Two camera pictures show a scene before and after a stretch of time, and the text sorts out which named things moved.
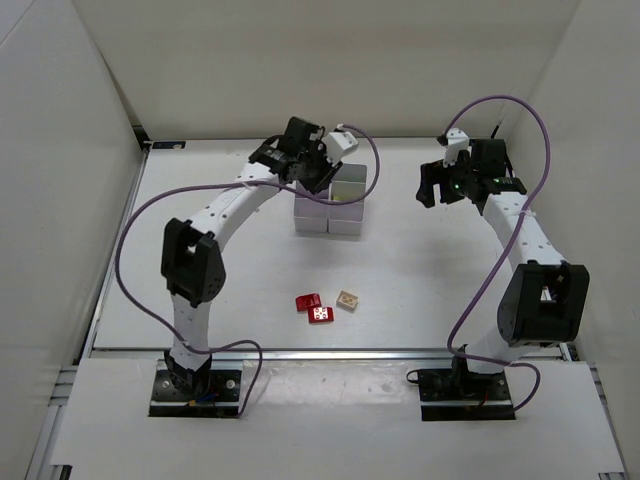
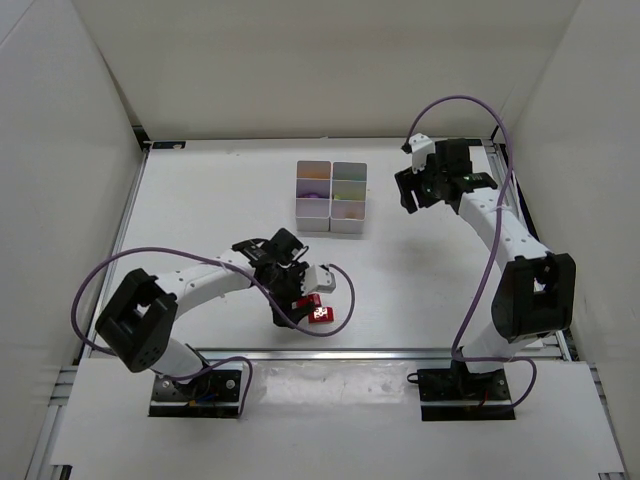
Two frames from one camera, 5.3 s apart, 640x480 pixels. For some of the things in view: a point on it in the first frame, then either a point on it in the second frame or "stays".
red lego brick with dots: (320, 314) stays
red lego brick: (306, 301) stays
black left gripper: (324, 172) → (288, 298)
